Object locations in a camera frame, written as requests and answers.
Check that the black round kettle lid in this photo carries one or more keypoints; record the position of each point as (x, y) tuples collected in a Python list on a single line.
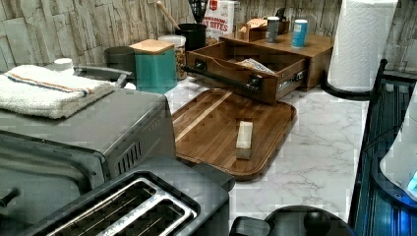
[(292, 221)]

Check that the white snack bites box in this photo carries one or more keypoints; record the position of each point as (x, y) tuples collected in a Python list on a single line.
[(219, 19)]

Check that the blue shaker can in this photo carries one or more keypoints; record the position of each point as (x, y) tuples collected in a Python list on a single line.
[(299, 33)]

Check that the dark grey cup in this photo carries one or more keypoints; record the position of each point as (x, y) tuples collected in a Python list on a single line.
[(121, 58)]

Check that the wooden spoon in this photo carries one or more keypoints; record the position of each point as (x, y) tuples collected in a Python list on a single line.
[(163, 9)]

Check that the silver toaster oven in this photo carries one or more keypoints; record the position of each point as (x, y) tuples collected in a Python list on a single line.
[(47, 163)]

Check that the black utensil holder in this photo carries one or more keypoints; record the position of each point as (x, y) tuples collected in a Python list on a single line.
[(195, 35)]

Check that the white paper towel roll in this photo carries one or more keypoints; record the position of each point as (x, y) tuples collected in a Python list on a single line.
[(359, 42)]

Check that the small wooden block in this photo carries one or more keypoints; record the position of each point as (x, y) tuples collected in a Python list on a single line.
[(244, 140)]

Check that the black paper towel holder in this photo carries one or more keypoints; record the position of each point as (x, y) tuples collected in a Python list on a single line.
[(357, 94)]

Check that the wooden drawer cabinet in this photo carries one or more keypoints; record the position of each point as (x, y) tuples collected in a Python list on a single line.
[(317, 49)]

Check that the wooden cutting board tray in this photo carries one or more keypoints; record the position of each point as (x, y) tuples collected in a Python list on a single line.
[(206, 130)]

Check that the wooden drawer with black handle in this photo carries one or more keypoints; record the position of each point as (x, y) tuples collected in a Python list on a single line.
[(219, 63)]

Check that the dark grey shaker can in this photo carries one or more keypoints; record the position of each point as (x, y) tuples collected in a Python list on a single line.
[(272, 29)]

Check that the glass jar with white lid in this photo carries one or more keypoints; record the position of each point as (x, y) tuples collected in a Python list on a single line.
[(180, 53)]

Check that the teal canister with wooden lid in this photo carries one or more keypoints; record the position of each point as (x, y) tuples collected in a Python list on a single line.
[(155, 65)]

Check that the packet inside drawer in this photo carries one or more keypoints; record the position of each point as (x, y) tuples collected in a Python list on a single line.
[(255, 65)]

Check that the white folded towel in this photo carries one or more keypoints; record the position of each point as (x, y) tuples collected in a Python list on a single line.
[(38, 91)]

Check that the black spatula utensil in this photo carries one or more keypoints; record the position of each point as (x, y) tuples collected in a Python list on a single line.
[(198, 8)]

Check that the wooden tea bag organizer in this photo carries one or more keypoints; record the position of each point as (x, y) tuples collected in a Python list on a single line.
[(253, 30)]

